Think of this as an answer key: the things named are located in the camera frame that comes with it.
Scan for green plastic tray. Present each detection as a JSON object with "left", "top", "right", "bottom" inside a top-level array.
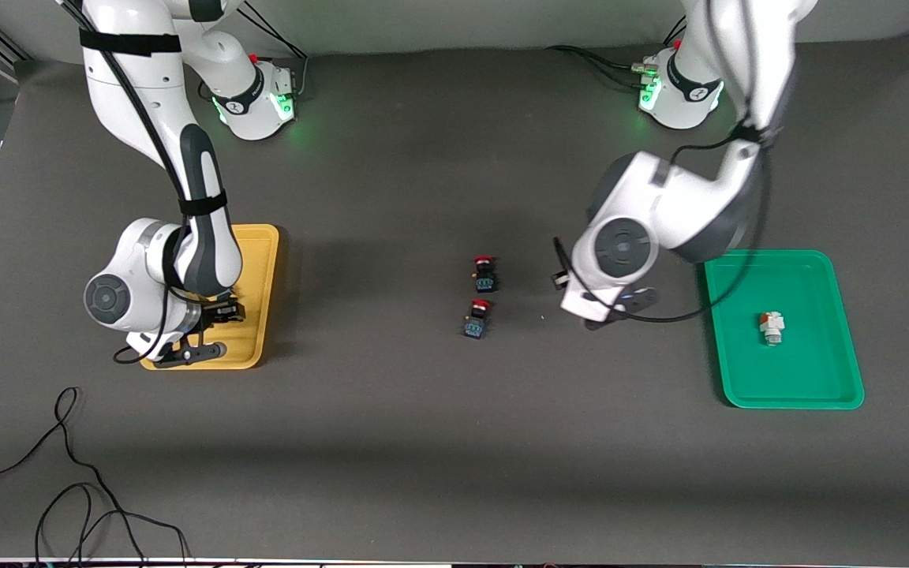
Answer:
[{"left": 704, "top": 249, "right": 866, "bottom": 409}]

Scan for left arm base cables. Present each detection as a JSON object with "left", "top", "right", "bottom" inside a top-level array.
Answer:
[{"left": 545, "top": 16, "right": 688, "bottom": 88}]

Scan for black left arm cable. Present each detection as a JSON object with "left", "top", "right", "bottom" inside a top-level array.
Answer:
[{"left": 553, "top": 0, "right": 775, "bottom": 324}]

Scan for white button with orange mark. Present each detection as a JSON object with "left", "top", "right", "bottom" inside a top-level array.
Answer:
[{"left": 757, "top": 311, "right": 787, "bottom": 348}]

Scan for loose thin black cable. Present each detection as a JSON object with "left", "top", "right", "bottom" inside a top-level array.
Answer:
[{"left": 0, "top": 387, "right": 191, "bottom": 568}]

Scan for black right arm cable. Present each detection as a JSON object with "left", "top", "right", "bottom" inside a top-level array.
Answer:
[{"left": 60, "top": 0, "right": 226, "bottom": 365}]

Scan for yellow plastic tray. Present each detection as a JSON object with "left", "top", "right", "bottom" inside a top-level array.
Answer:
[{"left": 139, "top": 224, "right": 280, "bottom": 370}]

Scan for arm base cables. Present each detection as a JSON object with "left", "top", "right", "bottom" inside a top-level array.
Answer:
[
  {"left": 245, "top": 4, "right": 309, "bottom": 99},
  {"left": 545, "top": 16, "right": 688, "bottom": 88}
]

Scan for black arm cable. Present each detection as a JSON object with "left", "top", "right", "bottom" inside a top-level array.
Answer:
[
  {"left": 553, "top": 0, "right": 775, "bottom": 324},
  {"left": 60, "top": 0, "right": 226, "bottom": 365}
]

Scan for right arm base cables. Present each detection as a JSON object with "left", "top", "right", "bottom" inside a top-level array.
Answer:
[{"left": 245, "top": 4, "right": 309, "bottom": 99}]

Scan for red push button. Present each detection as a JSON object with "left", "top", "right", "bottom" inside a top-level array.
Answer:
[
  {"left": 470, "top": 255, "right": 498, "bottom": 293},
  {"left": 462, "top": 299, "right": 492, "bottom": 340}
]

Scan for dark grey table mat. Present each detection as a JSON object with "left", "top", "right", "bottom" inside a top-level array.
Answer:
[{"left": 0, "top": 32, "right": 909, "bottom": 565}]

